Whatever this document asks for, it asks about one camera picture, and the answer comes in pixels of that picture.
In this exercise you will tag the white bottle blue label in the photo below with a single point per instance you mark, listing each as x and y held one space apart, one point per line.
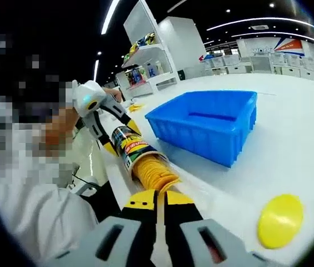
150 70

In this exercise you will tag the row of colourful snack bags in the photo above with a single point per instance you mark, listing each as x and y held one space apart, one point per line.
142 44

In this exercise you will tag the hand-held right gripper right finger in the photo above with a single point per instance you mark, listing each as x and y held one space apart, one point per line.
195 239

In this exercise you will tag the blue plastic box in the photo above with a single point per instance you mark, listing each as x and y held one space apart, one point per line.
195 139

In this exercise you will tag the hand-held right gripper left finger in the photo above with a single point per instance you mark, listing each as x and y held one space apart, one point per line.
112 239

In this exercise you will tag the stack of yellow chips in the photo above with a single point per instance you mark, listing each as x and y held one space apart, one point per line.
156 173

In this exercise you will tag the white square pillar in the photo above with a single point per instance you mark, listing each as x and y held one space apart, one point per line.
184 47

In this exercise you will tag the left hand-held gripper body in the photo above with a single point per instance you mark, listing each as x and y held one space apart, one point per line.
88 96

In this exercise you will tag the person's left hand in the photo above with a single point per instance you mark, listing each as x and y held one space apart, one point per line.
112 92

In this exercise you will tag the red blue wall poster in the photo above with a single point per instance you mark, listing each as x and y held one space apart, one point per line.
288 47

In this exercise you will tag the yellow plastic container lid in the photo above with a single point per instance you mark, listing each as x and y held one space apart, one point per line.
280 221

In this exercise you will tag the white bottle yellow label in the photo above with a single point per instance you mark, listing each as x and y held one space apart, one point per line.
159 68

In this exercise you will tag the white display shelf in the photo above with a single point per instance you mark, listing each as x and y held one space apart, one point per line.
145 41

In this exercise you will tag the printed cylindrical chip container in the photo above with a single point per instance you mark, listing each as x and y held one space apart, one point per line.
134 147

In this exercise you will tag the black bin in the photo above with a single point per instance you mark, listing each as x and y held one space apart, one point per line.
181 75

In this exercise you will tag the person's white shirt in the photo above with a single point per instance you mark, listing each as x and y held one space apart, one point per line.
40 211

